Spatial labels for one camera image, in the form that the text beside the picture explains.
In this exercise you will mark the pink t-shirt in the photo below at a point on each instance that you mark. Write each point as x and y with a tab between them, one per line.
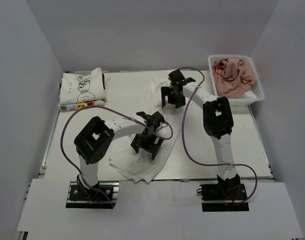
233	77

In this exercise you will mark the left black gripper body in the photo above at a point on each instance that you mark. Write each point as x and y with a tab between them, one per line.
147	141

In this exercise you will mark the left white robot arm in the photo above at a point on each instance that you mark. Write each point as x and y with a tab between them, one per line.
95	138

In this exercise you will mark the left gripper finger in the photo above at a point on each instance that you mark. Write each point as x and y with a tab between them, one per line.
157	142
135	144

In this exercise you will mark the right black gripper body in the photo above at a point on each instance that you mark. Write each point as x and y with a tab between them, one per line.
173	92

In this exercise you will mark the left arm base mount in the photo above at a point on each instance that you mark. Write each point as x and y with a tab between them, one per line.
78	198

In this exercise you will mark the white red print t-shirt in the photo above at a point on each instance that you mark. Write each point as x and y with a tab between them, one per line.
140	166

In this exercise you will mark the folded white cartoon t-shirt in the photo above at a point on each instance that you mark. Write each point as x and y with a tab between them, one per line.
82	87

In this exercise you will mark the folded colourful cartoon t-shirt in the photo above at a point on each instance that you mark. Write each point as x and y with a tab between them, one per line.
80	105

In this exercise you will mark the plain white t-shirt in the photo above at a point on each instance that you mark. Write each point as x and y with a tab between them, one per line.
249	95

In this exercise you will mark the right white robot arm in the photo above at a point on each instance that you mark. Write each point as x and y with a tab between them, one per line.
217	122

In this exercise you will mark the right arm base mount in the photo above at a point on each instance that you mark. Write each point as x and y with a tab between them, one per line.
215	199

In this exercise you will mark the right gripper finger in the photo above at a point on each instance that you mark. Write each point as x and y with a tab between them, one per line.
164	93
180	101

